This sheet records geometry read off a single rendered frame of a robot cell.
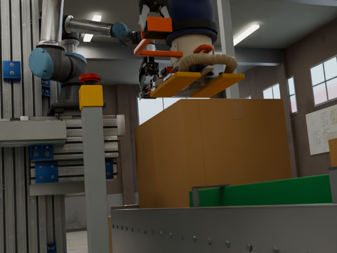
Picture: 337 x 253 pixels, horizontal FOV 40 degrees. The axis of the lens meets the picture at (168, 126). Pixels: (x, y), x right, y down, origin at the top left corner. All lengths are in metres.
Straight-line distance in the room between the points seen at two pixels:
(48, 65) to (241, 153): 0.84
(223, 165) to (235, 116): 0.18
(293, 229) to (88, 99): 0.94
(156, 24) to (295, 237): 1.05
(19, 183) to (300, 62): 9.50
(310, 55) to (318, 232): 10.21
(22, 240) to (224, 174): 0.95
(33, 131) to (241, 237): 1.13
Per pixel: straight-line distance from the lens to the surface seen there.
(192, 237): 1.12
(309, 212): 0.69
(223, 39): 6.06
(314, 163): 10.73
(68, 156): 1.95
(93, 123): 1.50
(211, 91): 2.04
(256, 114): 1.68
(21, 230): 2.11
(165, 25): 1.62
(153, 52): 1.89
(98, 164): 1.49
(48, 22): 2.00
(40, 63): 1.94
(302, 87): 11.01
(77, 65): 2.04
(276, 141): 1.70
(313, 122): 10.64
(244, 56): 11.08
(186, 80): 1.83
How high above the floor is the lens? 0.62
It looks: 9 degrees up
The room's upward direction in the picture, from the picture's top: 4 degrees counter-clockwise
